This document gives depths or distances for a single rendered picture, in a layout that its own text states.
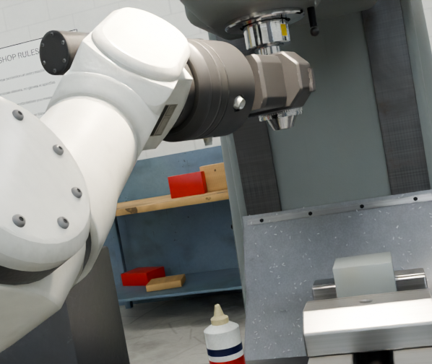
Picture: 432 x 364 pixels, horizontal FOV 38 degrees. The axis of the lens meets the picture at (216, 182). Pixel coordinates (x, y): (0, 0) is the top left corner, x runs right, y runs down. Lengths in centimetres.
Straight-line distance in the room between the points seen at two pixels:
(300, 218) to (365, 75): 25
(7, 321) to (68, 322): 45
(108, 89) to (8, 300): 19
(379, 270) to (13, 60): 534
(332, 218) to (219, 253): 414
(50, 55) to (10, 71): 535
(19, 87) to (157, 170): 146
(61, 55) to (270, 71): 20
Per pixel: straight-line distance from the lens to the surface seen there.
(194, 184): 453
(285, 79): 62
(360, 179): 105
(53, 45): 51
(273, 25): 67
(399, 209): 104
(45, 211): 24
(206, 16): 66
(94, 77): 40
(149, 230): 533
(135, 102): 40
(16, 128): 26
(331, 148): 105
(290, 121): 67
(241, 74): 55
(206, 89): 51
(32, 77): 575
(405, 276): 72
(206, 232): 516
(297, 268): 103
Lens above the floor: 118
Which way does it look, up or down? 3 degrees down
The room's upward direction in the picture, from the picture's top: 10 degrees counter-clockwise
